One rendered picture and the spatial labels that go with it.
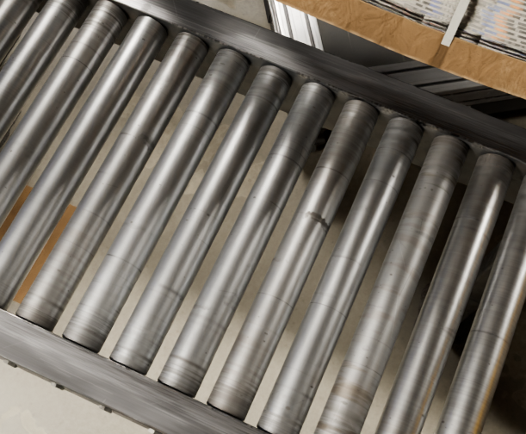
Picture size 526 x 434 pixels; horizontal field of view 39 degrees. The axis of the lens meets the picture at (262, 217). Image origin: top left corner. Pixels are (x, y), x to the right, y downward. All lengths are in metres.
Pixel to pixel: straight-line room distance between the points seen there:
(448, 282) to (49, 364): 0.49
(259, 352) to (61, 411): 0.90
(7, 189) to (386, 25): 0.52
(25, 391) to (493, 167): 1.16
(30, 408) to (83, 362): 0.85
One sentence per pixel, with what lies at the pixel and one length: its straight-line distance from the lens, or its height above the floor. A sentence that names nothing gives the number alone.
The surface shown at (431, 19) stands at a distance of 0.81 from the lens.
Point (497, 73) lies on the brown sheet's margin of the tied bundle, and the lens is 0.83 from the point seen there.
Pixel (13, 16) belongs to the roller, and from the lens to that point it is 1.14.
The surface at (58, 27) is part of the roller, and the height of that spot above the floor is 0.79.
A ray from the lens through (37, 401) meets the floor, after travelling 1.75.
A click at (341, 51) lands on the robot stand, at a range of 1.77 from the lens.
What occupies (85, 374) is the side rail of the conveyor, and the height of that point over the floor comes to 0.80.
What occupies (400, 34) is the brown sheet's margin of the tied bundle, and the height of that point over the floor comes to 1.01.
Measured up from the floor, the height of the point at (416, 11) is 1.03.
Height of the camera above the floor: 1.67
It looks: 69 degrees down
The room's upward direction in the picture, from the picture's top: 3 degrees clockwise
